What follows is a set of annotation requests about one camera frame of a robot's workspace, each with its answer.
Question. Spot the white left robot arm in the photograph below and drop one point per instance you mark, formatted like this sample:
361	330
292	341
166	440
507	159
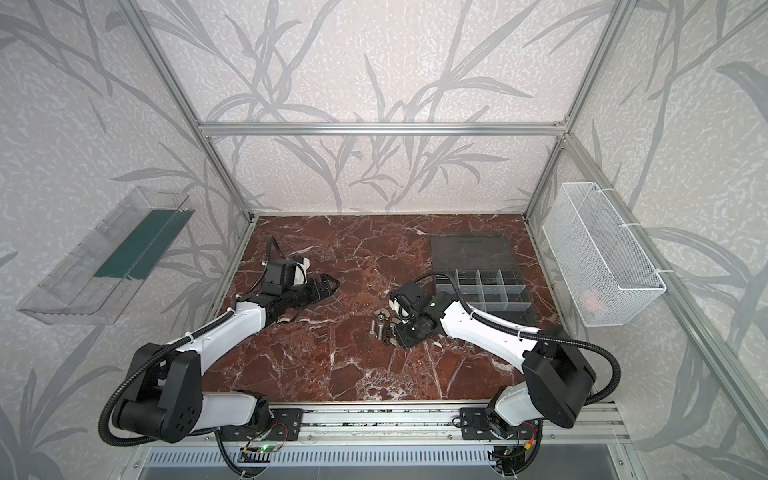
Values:
162	396

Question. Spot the clear plastic organizer box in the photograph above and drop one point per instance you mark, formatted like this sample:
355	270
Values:
486	272

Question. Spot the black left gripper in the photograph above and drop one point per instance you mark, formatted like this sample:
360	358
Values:
316	295

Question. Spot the pink object in basket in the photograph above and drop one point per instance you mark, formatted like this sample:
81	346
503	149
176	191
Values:
593	302

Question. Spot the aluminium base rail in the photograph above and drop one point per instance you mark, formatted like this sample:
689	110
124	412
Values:
430	422

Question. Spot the aluminium frame post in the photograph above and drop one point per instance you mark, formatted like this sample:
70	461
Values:
616	23

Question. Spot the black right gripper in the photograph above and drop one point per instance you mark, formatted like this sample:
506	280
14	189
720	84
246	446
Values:
407	343

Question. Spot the clear wall shelf green bottom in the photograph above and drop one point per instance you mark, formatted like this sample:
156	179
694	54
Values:
95	282

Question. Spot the white wire mesh basket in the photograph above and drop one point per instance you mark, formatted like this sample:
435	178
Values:
596	249

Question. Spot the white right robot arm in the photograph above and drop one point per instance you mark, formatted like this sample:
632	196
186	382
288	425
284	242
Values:
561	374

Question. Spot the aluminium rear crossbar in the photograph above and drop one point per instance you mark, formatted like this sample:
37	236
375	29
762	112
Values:
220	129

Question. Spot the pile of screws and nuts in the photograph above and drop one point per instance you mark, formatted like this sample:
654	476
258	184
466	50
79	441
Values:
383	327

